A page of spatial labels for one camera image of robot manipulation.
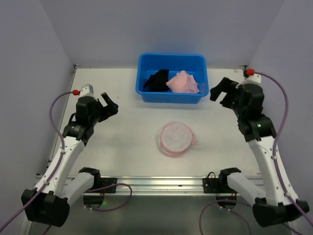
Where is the pink bra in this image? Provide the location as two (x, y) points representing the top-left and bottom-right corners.
(166, 70), (200, 94)

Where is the black bra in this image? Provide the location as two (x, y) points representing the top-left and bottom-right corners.
(143, 69), (170, 92)

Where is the white mesh laundry bag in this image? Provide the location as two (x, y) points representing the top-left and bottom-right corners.
(157, 121), (197, 157)

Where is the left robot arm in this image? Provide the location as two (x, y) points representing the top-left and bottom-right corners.
(21, 92), (118, 227)

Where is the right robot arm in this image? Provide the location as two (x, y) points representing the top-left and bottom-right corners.
(210, 77), (310, 227)

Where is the blue plastic tub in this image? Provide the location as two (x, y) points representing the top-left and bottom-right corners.
(135, 53), (209, 104)

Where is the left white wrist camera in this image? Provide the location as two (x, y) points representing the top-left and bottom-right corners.
(71, 84), (94, 97)

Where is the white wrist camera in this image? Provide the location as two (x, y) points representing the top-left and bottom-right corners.
(71, 84), (94, 97)
(236, 69), (261, 89)

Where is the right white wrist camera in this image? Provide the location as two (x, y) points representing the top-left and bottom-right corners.
(236, 69), (261, 89)

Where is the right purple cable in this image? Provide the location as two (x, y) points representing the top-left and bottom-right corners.
(198, 71), (313, 235)

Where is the purple cable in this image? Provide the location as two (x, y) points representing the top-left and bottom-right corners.
(198, 71), (313, 235)
(0, 92), (133, 235)

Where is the aluminium mounting rail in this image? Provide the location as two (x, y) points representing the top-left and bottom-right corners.
(70, 177), (265, 196)

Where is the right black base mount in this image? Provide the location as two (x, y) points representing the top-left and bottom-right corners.
(202, 171), (237, 201)

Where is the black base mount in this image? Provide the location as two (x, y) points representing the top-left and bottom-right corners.
(202, 171), (237, 201)
(83, 177), (118, 211)

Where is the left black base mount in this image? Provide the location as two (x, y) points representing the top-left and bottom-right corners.
(83, 177), (118, 211)

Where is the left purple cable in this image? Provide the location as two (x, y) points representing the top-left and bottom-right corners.
(0, 92), (133, 235)

